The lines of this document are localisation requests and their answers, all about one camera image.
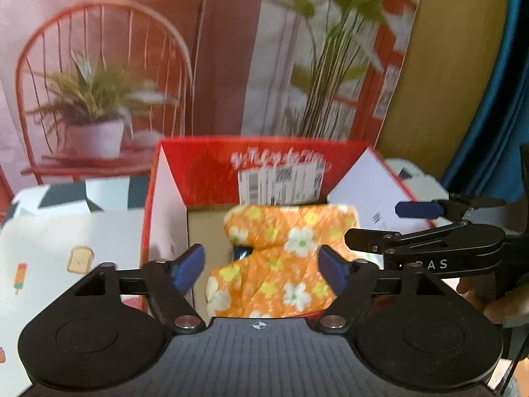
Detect teal curtain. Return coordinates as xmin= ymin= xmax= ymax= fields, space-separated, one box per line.
xmin=441 ymin=0 xmax=528 ymax=202

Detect orange floral cloth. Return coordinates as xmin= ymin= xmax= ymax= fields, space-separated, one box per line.
xmin=205 ymin=204 xmax=359 ymax=318

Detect red strawberry cardboard box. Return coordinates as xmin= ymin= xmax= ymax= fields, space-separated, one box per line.
xmin=140 ymin=134 xmax=439 ymax=319

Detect person right hand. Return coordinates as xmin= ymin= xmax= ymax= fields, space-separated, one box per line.
xmin=456 ymin=277 xmax=528 ymax=328

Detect patterned white tablecloth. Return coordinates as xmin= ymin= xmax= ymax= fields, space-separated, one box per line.
xmin=1 ymin=151 xmax=448 ymax=396

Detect printed room backdrop poster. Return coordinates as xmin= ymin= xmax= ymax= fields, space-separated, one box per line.
xmin=0 ymin=0 xmax=427 ymax=199

